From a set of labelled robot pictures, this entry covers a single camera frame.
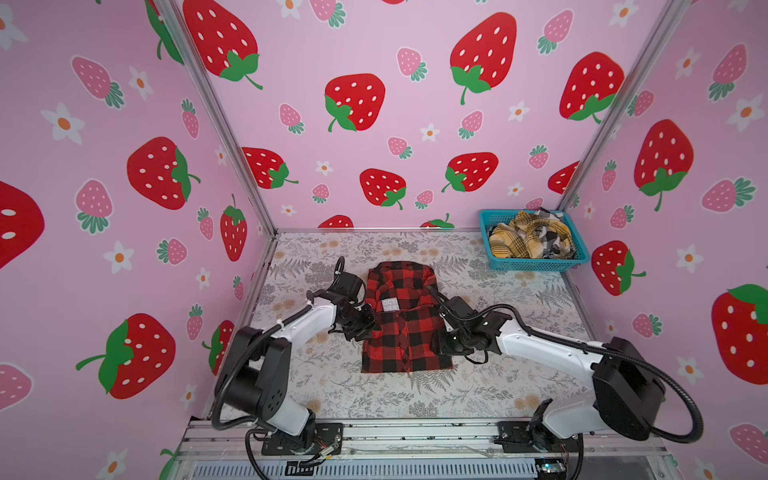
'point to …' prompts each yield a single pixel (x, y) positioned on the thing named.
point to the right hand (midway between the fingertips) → (433, 345)
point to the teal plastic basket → (493, 218)
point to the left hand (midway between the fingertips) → (380, 327)
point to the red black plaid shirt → (402, 295)
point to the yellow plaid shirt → (540, 235)
